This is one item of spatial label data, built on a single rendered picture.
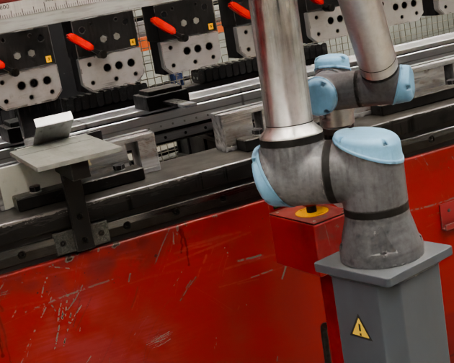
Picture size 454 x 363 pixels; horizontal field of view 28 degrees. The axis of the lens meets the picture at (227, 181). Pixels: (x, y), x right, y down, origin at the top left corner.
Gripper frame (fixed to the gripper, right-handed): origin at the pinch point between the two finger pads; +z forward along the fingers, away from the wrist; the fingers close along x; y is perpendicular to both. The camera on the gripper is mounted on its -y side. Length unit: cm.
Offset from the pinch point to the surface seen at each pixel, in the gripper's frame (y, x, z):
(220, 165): 26.7, 15.4, -10.6
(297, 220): -0.6, 15.0, -3.2
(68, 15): 44, 40, -49
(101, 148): 22, 47, -23
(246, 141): 31.1, 4.5, -13.0
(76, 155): 23, 52, -23
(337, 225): -6.1, 9.0, -1.4
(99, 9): 43, 32, -49
